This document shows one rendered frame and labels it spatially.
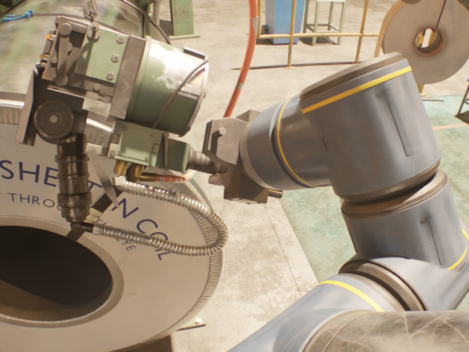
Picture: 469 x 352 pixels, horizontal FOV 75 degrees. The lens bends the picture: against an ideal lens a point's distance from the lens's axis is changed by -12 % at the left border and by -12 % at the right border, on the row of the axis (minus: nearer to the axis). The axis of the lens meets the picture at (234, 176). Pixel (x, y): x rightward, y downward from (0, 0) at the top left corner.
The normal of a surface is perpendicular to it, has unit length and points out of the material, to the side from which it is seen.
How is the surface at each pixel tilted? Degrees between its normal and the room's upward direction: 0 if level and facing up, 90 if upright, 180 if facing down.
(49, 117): 58
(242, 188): 50
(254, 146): 75
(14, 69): 13
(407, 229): 64
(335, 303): 22
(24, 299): 33
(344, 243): 0
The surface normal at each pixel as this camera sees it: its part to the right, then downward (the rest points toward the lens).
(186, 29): 0.22, 0.63
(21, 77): 0.26, -0.77
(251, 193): 0.44, -0.10
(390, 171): -0.29, 0.22
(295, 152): -0.80, 0.42
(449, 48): -0.22, 0.63
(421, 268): 0.11, -0.66
